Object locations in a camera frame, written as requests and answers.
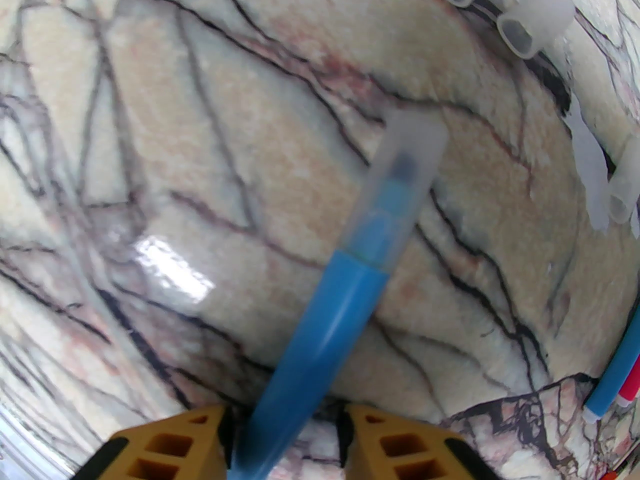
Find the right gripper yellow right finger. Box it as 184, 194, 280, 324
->
342, 403, 485, 480

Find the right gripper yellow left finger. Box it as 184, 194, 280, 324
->
97, 403, 232, 480

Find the white torn paper scrap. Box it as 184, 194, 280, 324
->
570, 93, 612, 231

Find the light blue marker pen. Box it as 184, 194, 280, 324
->
582, 313, 640, 424

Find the pink marker pen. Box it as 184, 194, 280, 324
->
616, 355, 640, 409

